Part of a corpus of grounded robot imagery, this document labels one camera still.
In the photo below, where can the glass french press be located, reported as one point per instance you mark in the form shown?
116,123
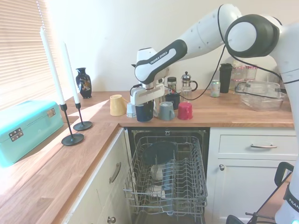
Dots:
188,86

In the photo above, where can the tall white candle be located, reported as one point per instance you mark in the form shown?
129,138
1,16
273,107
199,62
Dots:
53,70

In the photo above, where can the navy mug white inside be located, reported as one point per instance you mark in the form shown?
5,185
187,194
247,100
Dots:
142,114

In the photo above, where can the glass jar gingham lid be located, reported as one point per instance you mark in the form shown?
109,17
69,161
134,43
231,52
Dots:
238,73
251,73

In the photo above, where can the clear glass baking dish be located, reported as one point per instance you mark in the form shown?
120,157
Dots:
259,96

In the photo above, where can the window blind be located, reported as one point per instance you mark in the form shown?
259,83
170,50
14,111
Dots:
18,46

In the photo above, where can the black shaker tumbler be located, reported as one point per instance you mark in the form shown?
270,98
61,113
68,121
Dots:
225,79

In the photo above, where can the shorter white candle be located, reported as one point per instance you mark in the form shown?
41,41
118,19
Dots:
72,77

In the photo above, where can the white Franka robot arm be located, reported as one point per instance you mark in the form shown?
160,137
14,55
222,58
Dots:
205,37

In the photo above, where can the metal cabinet knob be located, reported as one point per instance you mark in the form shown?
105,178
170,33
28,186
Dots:
221,166
111,219

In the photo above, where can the red mug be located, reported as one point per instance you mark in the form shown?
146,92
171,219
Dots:
185,111

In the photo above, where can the yellow mug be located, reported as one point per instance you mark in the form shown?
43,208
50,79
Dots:
117,105

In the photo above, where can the tall black candlestick holder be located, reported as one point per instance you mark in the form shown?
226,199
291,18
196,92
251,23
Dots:
71,140

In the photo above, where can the cream cabinet door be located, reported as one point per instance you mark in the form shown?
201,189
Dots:
245,193

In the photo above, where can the white plate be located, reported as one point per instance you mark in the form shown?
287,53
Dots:
154,191

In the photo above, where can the black mug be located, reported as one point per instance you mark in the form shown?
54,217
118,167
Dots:
172,99

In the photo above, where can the white cup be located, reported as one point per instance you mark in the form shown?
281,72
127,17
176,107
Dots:
156,172

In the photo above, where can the dark blue floral vase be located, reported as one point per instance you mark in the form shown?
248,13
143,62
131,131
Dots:
83,84

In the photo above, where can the green drink can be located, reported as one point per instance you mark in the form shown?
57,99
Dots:
215,88

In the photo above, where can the teal metal bread box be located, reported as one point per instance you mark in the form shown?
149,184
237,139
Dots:
28,130

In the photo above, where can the cream drawer front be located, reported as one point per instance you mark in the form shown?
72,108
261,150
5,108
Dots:
238,144

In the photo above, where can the built-in dishwasher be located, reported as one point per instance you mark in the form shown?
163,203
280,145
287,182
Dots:
204,134

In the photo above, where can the grey mug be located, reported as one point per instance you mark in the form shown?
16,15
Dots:
166,111

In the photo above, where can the black bowl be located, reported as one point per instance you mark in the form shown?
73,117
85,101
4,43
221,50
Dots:
158,151

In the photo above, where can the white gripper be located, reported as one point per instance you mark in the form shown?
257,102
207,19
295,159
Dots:
147,94

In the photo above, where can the coffee jar black lid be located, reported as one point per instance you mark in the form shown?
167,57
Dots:
172,84

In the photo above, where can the small white patterned mug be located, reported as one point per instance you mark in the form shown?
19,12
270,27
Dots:
130,111

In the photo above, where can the short black candlestick holder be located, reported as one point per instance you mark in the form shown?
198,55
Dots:
82,126

